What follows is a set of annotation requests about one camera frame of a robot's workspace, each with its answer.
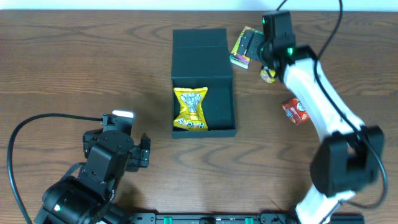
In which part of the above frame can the yellow candy tube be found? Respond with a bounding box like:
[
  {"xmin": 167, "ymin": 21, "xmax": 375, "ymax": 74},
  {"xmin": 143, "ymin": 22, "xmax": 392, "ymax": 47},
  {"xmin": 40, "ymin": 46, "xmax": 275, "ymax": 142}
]
[{"xmin": 261, "ymin": 69, "xmax": 276, "ymax": 83}]

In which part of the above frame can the green Pretz snack box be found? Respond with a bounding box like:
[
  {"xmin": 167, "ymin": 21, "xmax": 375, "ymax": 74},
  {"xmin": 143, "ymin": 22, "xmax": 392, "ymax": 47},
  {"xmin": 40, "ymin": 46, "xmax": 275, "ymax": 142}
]
[{"xmin": 229, "ymin": 26, "xmax": 264, "ymax": 69}]

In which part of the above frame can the yellow Hacks candy bag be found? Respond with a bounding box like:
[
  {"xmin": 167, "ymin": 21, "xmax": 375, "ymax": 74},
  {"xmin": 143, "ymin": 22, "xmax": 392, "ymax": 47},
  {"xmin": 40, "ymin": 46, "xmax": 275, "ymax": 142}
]
[{"xmin": 174, "ymin": 87, "xmax": 208, "ymax": 131}]

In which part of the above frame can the red Hello Panda box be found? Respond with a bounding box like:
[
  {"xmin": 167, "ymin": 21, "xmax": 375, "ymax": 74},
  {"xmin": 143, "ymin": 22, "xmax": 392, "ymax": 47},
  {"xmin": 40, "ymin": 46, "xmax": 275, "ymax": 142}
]
[{"xmin": 282, "ymin": 97, "xmax": 310, "ymax": 125}]

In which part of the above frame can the black box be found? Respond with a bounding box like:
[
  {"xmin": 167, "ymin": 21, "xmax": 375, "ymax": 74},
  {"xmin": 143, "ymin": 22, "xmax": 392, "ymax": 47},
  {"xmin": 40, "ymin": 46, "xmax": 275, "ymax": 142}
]
[{"xmin": 171, "ymin": 28, "xmax": 237, "ymax": 139}]

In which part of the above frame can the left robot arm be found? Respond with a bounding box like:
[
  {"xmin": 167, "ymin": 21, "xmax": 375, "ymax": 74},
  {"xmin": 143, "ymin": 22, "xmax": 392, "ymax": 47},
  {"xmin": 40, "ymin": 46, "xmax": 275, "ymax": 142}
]
[{"xmin": 34, "ymin": 124, "xmax": 151, "ymax": 224}]

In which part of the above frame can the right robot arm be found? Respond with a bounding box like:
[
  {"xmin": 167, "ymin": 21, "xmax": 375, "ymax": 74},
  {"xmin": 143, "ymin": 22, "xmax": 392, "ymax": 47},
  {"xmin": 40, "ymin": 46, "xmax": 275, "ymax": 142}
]
[{"xmin": 243, "ymin": 10, "xmax": 388, "ymax": 223}]

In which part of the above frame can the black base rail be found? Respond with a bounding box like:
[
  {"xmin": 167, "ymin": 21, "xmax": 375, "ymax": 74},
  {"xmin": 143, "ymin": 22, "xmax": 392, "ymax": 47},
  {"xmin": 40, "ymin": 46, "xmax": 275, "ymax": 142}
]
[{"xmin": 124, "ymin": 211, "xmax": 366, "ymax": 224}]

